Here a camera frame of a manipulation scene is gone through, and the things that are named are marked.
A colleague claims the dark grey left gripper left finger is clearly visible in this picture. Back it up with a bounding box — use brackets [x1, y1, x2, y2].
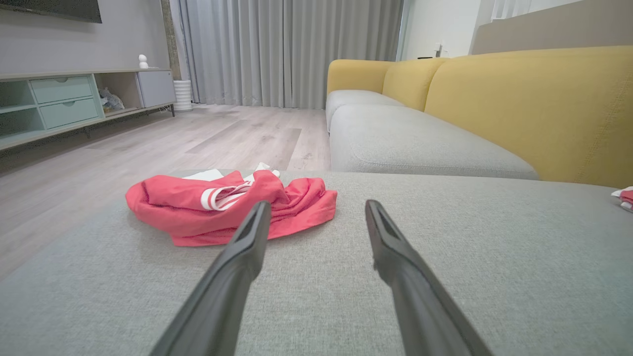
[151, 200, 272, 356]

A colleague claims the red garment with white label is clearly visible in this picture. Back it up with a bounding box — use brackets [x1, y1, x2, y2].
[125, 162, 338, 247]

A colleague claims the long low TV cabinet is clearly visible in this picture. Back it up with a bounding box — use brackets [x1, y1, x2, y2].
[0, 68, 177, 151]

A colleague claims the black television screen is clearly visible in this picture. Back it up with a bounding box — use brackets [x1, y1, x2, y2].
[0, 0, 102, 24]

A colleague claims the small yellow sofa back cushion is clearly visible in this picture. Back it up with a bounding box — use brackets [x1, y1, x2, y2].
[382, 58, 448, 112]

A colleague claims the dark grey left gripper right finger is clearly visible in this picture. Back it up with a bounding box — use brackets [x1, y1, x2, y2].
[365, 199, 495, 356]

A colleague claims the red garment with white trim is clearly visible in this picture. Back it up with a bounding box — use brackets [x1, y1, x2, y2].
[611, 186, 633, 213]

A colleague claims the yellow sofa end cushion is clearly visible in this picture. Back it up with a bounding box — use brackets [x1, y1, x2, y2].
[326, 59, 396, 95]

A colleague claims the grey pleated curtain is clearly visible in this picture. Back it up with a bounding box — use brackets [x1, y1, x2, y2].
[171, 0, 404, 109]

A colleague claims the pale green cabinet drawer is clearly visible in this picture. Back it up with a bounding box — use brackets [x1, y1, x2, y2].
[31, 75, 94, 104]
[39, 97, 100, 129]

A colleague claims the small grey sofa seat cushion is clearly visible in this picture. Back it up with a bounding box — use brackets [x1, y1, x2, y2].
[325, 89, 406, 132]

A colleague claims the white ribbed cylinder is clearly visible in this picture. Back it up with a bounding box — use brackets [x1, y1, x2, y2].
[173, 80, 193, 112]

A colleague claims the bundle of items in cabinet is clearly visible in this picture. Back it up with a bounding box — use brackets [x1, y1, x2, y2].
[99, 88, 125, 113]

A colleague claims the grey cabinet door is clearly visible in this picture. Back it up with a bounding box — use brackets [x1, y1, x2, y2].
[137, 70, 176, 108]

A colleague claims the large yellow sofa back cushion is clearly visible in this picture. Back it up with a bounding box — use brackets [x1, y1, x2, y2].
[424, 46, 633, 188]

